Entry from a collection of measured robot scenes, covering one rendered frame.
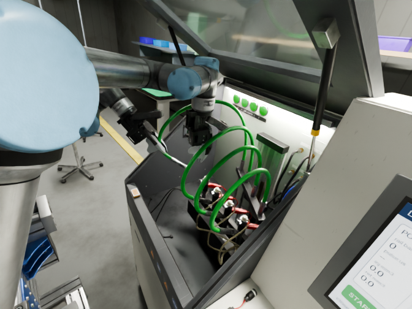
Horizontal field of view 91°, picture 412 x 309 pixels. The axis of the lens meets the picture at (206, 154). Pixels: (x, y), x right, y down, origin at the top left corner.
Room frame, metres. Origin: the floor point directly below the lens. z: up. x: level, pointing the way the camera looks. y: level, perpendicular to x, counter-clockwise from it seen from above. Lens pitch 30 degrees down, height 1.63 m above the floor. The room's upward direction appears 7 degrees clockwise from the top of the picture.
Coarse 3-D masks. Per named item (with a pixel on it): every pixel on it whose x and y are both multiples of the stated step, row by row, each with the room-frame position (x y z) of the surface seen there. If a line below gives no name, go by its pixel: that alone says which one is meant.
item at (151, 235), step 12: (132, 204) 0.69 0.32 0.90; (144, 204) 0.65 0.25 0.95; (144, 216) 0.58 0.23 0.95; (144, 228) 0.55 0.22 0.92; (156, 228) 0.53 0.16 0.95; (144, 240) 0.56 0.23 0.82; (156, 240) 0.48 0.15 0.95; (156, 252) 0.44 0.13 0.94; (168, 252) 0.44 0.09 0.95; (156, 264) 0.44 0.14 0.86; (168, 264) 0.39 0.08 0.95; (168, 276) 0.36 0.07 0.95; (180, 276) 0.36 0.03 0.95; (168, 288) 0.35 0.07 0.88; (180, 288) 0.32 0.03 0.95; (168, 300) 0.35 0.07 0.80; (180, 300) 0.29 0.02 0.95
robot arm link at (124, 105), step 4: (120, 100) 0.71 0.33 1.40; (124, 100) 0.72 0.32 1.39; (128, 100) 0.74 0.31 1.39; (116, 104) 0.70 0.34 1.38; (120, 104) 0.70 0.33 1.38; (124, 104) 0.71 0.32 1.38; (128, 104) 0.72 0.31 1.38; (132, 104) 0.74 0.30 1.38; (112, 108) 0.70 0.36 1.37; (116, 108) 0.69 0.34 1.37; (120, 108) 0.70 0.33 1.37; (124, 108) 0.70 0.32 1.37; (128, 108) 0.71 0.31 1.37; (116, 112) 0.70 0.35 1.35; (120, 112) 0.70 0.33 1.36; (124, 112) 0.70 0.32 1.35
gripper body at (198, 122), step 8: (192, 112) 0.61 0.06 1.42; (200, 112) 0.61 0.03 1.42; (208, 112) 0.62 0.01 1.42; (192, 120) 0.62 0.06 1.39; (200, 120) 0.63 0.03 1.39; (192, 128) 0.62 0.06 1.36; (200, 128) 0.63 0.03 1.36; (208, 128) 0.63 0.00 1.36; (184, 136) 0.64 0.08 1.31; (192, 136) 0.60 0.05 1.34; (200, 136) 0.61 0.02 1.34; (208, 136) 0.62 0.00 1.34; (192, 144) 0.59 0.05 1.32; (200, 144) 0.61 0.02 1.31
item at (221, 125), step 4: (208, 116) 0.64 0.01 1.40; (212, 116) 0.64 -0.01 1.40; (208, 120) 0.64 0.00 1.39; (212, 120) 0.64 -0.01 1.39; (216, 120) 0.65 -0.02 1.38; (212, 124) 0.65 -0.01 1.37; (216, 124) 0.66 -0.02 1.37; (220, 124) 0.67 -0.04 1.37; (224, 124) 0.68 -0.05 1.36; (220, 128) 0.67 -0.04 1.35; (224, 128) 0.68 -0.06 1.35
